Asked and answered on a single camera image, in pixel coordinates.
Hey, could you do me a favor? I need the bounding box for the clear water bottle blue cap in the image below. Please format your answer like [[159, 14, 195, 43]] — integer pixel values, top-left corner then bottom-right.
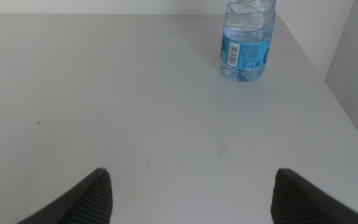
[[219, 0, 277, 83]]

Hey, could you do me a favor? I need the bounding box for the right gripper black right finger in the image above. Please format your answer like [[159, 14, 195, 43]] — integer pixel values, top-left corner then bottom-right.
[[270, 168, 358, 224]]

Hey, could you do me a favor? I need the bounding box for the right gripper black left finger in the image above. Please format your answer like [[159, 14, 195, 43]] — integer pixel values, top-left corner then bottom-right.
[[16, 167, 114, 224]]

